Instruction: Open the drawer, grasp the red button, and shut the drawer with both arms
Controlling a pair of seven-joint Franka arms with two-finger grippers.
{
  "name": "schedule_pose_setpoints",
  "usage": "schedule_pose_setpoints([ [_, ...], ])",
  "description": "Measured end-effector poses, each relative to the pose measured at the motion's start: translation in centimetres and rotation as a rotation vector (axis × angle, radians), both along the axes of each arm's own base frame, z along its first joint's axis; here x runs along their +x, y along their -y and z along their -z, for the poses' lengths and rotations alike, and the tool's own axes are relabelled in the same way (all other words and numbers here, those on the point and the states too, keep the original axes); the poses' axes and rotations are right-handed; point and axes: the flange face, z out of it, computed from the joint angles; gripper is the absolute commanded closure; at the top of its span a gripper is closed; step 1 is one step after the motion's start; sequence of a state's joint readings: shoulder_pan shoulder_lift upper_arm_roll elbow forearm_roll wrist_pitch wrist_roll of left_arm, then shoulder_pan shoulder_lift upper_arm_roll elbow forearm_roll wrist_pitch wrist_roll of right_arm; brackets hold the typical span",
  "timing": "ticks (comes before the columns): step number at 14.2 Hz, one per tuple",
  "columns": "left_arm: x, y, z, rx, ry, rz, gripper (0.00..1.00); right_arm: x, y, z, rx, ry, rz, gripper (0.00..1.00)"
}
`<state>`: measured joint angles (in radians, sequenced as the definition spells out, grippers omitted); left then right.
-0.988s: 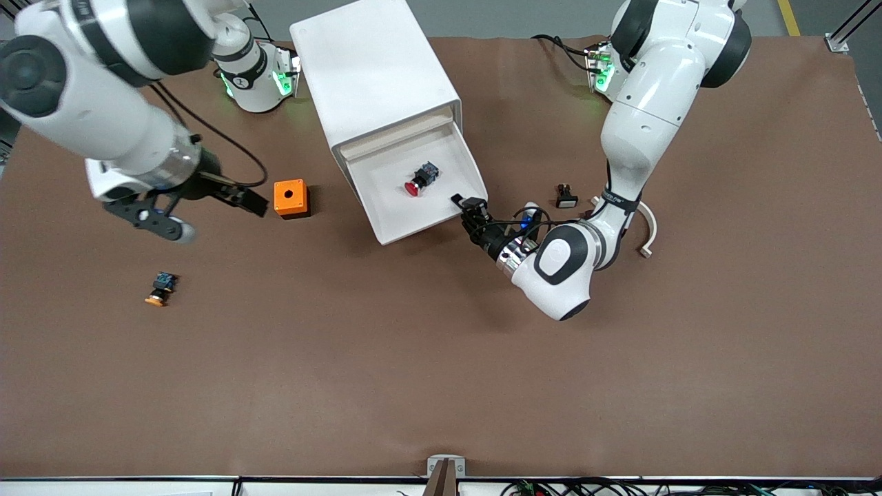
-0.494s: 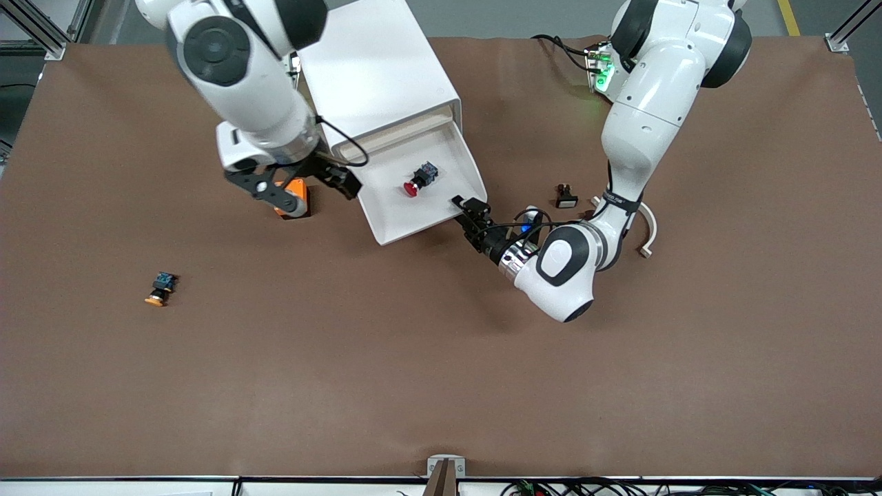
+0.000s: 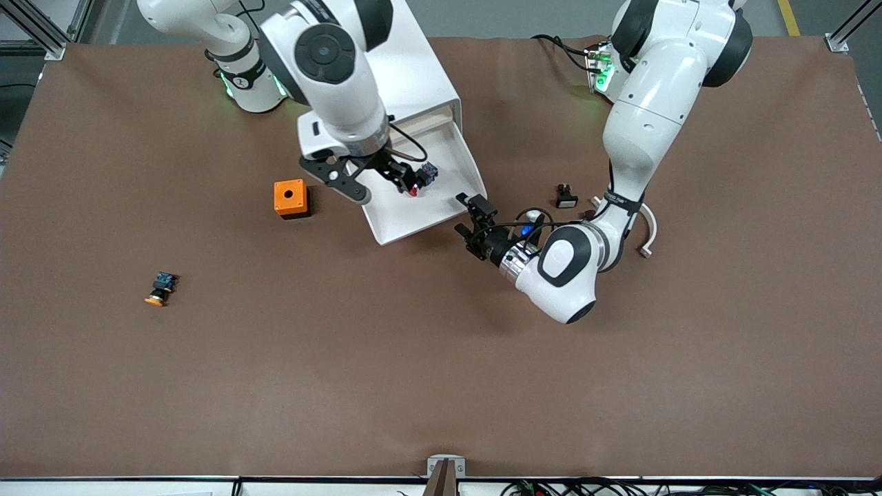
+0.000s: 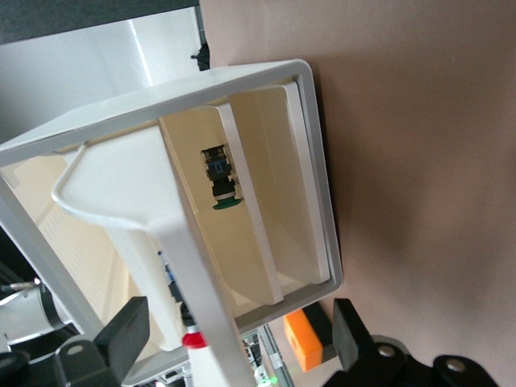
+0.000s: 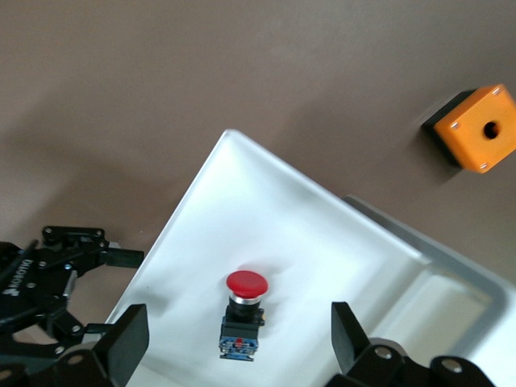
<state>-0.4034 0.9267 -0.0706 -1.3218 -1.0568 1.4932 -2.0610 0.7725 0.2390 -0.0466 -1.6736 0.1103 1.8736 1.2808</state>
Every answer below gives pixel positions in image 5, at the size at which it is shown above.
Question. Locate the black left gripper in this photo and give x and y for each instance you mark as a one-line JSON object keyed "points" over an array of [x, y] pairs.
{"points": [[36, 286]]}

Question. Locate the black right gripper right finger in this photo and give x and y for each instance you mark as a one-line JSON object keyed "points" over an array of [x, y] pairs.
{"points": [[350, 346]]}

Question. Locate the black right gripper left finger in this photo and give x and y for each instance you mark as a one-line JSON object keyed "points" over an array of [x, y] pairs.
{"points": [[121, 346]]}

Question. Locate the red mushroom push button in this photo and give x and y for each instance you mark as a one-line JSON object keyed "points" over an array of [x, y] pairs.
{"points": [[246, 282]]}

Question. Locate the white plastic drawer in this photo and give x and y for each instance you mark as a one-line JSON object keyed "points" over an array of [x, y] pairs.
{"points": [[262, 221]]}

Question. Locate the brown table cover sheet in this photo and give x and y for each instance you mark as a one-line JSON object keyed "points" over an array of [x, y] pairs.
{"points": [[161, 80]]}

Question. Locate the orange button enclosure box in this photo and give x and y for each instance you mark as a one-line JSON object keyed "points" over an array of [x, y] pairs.
{"points": [[463, 141]]}

